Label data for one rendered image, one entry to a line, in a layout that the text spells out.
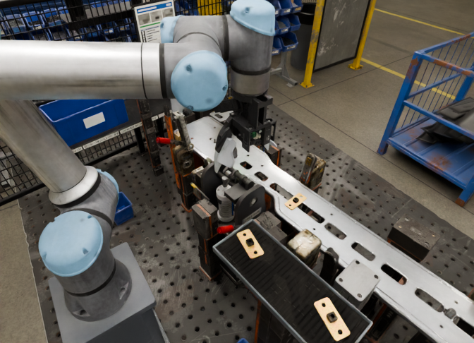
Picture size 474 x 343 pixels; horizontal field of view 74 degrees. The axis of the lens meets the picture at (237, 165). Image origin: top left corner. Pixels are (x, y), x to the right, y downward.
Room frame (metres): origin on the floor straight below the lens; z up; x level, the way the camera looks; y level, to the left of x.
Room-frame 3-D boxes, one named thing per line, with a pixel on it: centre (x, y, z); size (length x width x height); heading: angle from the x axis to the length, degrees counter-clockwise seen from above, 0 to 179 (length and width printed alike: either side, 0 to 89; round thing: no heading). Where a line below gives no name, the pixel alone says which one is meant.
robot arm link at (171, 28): (0.53, 0.07, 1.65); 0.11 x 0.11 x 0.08; 8
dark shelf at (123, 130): (1.30, 0.53, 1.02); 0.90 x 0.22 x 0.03; 131
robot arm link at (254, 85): (0.57, -0.03, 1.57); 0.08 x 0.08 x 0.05
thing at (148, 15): (1.59, 0.39, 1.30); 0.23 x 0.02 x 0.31; 131
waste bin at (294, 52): (4.19, -0.94, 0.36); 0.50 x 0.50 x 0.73
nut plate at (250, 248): (0.47, -0.03, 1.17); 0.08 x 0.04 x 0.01; 26
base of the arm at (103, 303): (0.38, 0.34, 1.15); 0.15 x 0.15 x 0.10
